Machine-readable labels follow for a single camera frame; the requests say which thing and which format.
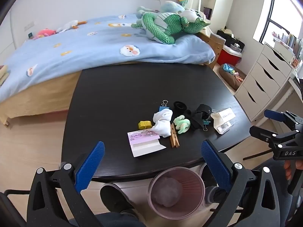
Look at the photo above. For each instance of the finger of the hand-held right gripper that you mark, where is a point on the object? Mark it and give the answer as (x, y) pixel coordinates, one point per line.
(274, 115)
(265, 133)

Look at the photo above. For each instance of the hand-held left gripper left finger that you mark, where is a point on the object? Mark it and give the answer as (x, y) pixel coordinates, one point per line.
(91, 165)

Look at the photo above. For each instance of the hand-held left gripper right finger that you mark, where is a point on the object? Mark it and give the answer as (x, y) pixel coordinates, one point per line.
(215, 165)

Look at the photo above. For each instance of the pink plastic trash bin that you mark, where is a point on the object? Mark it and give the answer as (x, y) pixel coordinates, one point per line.
(189, 182)

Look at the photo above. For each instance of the teal binder clip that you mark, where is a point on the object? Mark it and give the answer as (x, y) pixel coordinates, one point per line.
(206, 122)

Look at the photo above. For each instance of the pink and white note card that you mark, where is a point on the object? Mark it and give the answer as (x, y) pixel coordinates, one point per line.
(146, 146)

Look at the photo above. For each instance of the white tissue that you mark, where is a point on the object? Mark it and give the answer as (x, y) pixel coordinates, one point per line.
(162, 125)

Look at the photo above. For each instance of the person's right hand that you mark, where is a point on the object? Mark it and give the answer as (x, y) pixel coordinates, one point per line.
(287, 170)

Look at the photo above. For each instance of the person's right shoe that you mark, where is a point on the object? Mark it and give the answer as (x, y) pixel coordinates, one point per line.
(213, 194)

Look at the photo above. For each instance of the person's shoe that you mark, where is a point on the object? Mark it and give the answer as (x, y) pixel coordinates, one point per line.
(213, 194)
(116, 201)

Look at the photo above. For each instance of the white drawer unit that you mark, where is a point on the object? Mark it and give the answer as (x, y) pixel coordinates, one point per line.
(260, 85)

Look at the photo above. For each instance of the person's left shoe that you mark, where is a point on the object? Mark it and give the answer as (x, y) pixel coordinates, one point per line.
(116, 201)

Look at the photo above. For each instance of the wooden clothespin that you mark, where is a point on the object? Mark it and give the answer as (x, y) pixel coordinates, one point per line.
(174, 138)

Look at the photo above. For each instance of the green and white scrunchie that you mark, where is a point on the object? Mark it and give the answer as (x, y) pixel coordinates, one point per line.
(181, 125)

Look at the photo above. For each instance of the grey crumpled plastic bag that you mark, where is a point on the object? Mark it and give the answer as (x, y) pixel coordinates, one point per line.
(167, 191)

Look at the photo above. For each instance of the brown pet bed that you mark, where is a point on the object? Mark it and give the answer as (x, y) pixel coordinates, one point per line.
(230, 80)

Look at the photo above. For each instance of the person's left leg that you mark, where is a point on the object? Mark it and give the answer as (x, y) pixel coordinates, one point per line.
(123, 221)

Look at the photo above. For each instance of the light blue pet toy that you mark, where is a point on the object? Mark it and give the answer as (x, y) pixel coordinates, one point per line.
(227, 68)

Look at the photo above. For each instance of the row of books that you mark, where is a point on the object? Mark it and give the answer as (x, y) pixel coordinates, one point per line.
(290, 42)

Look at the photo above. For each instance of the blue binder clip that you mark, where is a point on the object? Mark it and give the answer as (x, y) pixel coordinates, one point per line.
(163, 109)

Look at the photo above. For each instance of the red cooler box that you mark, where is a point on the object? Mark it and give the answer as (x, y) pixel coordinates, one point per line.
(224, 56)

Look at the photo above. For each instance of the black fabric bag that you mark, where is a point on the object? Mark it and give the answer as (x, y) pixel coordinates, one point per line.
(230, 40)

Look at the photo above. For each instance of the black office chair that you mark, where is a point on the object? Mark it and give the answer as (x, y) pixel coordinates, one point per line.
(9, 212)

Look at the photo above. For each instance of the window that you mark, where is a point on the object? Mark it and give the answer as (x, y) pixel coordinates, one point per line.
(284, 9)

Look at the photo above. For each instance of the light blue printed blanket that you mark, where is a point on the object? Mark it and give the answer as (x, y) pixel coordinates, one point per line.
(82, 52)

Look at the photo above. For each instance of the dark purple box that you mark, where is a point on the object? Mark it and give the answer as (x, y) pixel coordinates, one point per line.
(207, 12)

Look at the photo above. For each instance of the folded beige towels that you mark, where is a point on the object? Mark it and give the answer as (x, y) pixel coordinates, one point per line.
(3, 75)

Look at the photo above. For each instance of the pink plush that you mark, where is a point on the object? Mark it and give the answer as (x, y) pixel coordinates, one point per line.
(45, 32)

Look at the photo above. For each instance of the white goose plush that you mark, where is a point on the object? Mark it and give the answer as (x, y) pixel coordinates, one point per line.
(68, 26)

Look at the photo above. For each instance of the green dragon plush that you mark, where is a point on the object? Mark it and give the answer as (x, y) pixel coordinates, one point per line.
(163, 28)

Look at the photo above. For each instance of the small digital clock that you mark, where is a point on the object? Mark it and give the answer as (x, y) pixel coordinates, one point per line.
(30, 35)

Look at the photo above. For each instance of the light blue plush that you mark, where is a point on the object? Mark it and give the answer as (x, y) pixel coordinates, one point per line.
(170, 6)

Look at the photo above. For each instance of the white wall switch plate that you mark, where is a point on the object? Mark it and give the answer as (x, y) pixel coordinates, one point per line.
(29, 25)

